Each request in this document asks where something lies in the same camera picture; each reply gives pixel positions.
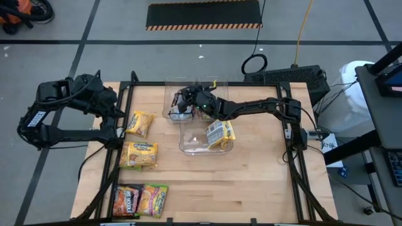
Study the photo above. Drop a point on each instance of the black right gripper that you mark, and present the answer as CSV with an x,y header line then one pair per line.
x,y
205,102

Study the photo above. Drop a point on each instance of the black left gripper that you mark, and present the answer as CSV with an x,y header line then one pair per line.
x,y
92,92

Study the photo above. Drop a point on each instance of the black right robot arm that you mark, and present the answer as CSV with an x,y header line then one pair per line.
x,y
251,108

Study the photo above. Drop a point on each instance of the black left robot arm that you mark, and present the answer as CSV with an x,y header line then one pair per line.
x,y
72,135

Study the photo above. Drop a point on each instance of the clear plastic bin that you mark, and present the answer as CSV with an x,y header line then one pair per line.
x,y
168,91
224,91
191,138

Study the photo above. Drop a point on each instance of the black hazard striped floor mat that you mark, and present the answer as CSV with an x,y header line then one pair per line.
x,y
204,14

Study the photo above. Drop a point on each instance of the red packet bottom left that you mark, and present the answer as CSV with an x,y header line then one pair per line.
x,y
125,201

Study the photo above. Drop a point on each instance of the black power strip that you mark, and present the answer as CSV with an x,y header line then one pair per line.
x,y
317,135

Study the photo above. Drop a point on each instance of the orange shop vacuum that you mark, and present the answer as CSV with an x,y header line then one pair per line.
x,y
19,7

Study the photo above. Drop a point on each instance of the white paper sheet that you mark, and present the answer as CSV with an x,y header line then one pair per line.
x,y
329,147

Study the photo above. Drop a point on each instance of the white bagged trash bin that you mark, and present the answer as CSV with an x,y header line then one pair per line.
x,y
355,94

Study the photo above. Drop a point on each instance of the small dark floor box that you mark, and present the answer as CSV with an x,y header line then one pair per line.
x,y
342,171

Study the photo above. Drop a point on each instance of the grey side desk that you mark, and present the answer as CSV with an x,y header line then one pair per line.
x,y
377,119

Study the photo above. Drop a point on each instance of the black monitor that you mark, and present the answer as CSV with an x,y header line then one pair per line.
x,y
389,84

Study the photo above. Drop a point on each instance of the black keyboard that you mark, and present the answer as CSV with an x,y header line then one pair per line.
x,y
396,169

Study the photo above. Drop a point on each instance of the silver metal bracket plate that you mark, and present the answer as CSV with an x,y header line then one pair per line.
x,y
121,132
287,135

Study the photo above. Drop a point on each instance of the black metal table frame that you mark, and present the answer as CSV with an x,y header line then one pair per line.
x,y
251,84

